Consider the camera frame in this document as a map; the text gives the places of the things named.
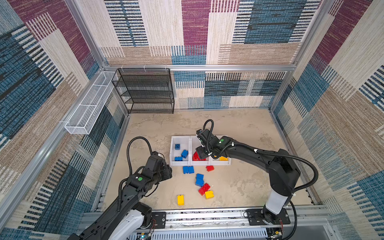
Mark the left white bin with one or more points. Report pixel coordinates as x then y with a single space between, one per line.
184 142

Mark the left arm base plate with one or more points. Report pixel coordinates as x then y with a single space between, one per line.
155 220

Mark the right white bin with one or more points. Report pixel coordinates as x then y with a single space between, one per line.
221 161

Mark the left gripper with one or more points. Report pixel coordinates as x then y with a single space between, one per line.
166 171

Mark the blue lego pair back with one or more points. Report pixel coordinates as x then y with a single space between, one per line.
188 170

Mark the white bin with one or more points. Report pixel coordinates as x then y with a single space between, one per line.
184 142
221 161
195 143

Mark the aluminium front rail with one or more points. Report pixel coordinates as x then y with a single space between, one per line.
307 223

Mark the middle white bin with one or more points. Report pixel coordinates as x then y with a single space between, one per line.
195 143

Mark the small red lego back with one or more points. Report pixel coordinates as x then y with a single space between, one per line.
210 168

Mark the black wire shelf rack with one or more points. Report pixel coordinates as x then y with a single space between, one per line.
145 90

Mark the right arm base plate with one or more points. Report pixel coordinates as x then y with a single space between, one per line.
263 217

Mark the large red lego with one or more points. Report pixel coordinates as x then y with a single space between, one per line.
196 157

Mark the white wire mesh basket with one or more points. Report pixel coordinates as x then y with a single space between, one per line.
87 112

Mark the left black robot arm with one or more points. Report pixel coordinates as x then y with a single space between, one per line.
127 214

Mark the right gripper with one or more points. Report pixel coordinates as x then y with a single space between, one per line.
202 154

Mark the red lego diagonal brick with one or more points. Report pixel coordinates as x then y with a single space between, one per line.
204 189

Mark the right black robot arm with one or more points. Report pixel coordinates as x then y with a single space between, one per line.
283 171

